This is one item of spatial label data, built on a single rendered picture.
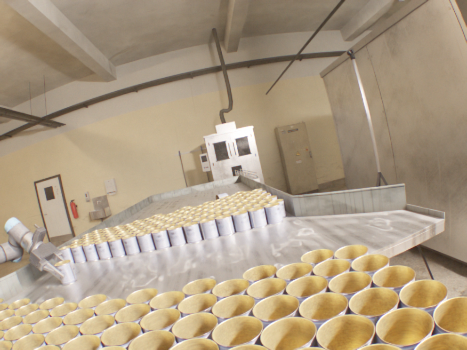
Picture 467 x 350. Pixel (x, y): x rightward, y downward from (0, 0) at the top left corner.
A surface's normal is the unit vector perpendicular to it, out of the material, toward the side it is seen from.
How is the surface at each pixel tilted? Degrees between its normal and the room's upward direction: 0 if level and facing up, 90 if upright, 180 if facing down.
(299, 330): 88
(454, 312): 88
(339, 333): 88
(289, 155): 90
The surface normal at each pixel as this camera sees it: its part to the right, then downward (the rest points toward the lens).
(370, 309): -0.27, 0.09
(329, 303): -0.53, 0.15
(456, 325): -0.71, 0.18
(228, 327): 0.49, -0.09
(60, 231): 0.08, 0.04
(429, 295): -0.84, 0.20
